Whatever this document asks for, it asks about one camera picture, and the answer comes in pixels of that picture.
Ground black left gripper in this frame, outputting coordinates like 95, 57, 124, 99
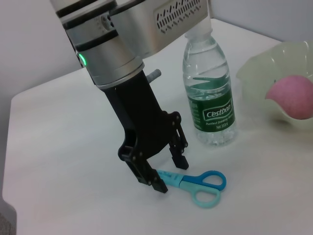
101, 70, 190, 194

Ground clear green-label water bottle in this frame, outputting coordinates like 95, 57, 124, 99
182, 23, 239, 147

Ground pink peach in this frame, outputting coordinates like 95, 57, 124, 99
266, 75, 313, 120

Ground blue teal scissors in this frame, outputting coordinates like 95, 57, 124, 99
156, 168, 227, 210

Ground translucent green fruit plate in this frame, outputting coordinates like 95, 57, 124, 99
236, 41, 313, 130

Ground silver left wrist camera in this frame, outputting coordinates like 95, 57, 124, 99
110, 0, 211, 59

